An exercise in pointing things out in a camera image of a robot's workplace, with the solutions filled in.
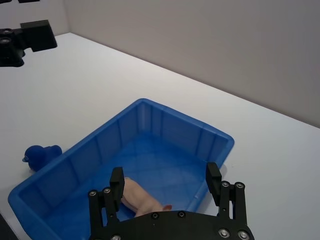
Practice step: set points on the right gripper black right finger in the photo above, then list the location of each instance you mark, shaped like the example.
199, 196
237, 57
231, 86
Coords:
214, 183

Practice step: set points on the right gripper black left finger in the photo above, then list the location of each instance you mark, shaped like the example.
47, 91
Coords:
115, 192

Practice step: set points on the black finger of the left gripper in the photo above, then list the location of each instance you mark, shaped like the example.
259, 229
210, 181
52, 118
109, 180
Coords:
28, 1
35, 35

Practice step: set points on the pink toy pig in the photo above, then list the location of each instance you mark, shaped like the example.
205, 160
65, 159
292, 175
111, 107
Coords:
138, 196

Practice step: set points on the blue plastic bin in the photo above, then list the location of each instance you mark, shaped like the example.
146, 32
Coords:
140, 150

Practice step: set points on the blue rubber duck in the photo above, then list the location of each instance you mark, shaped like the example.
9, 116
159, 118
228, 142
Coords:
38, 156

